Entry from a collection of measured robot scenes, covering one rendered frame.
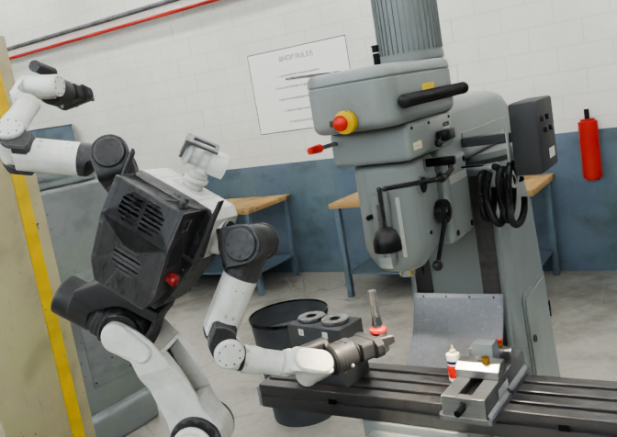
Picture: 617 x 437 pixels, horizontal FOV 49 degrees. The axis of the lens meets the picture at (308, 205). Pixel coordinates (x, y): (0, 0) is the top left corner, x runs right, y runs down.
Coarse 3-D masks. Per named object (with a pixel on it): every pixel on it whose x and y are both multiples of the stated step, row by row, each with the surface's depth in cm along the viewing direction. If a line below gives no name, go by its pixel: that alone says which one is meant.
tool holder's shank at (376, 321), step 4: (368, 292) 193; (372, 292) 193; (368, 296) 194; (372, 296) 193; (376, 296) 194; (372, 300) 193; (376, 300) 193; (372, 304) 193; (376, 304) 193; (372, 308) 194; (376, 308) 194; (372, 312) 194; (376, 312) 194; (372, 316) 194; (376, 316) 194; (372, 320) 195; (376, 320) 194; (380, 320) 194; (372, 324) 195; (376, 324) 194; (380, 324) 194; (376, 328) 194; (380, 328) 195
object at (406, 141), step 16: (384, 128) 182; (400, 128) 179; (416, 128) 183; (432, 128) 192; (352, 144) 187; (368, 144) 185; (384, 144) 182; (400, 144) 180; (416, 144) 182; (432, 144) 192; (448, 144) 205; (336, 160) 191; (352, 160) 188; (368, 160) 186; (384, 160) 183; (400, 160) 181
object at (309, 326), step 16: (304, 320) 221; (320, 320) 221; (336, 320) 215; (352, 320) 216; (304, 336) 220; (320, 336) 215; (336, 336) 211; (352, 336) 214; (368, 368) 220; (336, 384) 215; (352, 384) 214
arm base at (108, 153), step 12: (96, 144) 172; (108, 144) 173; (120, 144) 173; (96, 156) 172; (108, 156) 172; (120, 156) 172; (96, 168) 171; (108, 168) 172; (120, 168) 172; (132, 168) 173; (108, 180) 173
